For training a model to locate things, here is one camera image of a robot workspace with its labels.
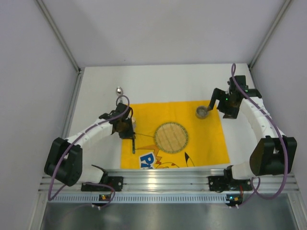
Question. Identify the aluminium front rail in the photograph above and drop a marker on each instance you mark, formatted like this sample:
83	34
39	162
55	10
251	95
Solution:
175	180

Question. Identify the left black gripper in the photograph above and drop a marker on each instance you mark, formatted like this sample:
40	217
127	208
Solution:
128	135

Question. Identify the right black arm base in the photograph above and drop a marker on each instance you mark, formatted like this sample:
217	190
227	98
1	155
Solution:
221	183

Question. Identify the green handled spoon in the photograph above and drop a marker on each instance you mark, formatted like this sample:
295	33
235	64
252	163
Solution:
119	93

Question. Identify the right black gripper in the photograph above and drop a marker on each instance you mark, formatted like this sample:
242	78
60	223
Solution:
216	98

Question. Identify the round woven bamboo plate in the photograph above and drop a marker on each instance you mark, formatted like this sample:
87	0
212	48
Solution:
171	137

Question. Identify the green handled fork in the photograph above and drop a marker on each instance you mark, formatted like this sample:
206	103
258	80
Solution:
133	121

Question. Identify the aluminium frame post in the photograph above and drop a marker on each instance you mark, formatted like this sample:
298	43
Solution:
57	33
286	4

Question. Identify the speckled ceramic cup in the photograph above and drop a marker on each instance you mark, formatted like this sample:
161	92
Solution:
201	112

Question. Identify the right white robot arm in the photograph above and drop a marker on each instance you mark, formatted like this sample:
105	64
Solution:
274	150

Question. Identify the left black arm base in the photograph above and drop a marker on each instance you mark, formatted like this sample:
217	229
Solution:
116	182

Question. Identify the perforated metal cable duct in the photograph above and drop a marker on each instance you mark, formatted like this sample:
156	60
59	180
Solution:
124	198

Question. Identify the right aluminium frame post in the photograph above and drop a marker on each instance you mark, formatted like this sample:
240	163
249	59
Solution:
286	4

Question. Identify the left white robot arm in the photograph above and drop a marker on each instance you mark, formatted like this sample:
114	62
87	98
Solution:
66	159

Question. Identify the yellow cartoon print cloth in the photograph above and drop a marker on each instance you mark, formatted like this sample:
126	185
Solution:
206	146

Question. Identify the left aluminium frame post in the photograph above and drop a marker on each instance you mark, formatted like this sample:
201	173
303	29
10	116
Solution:
57	33

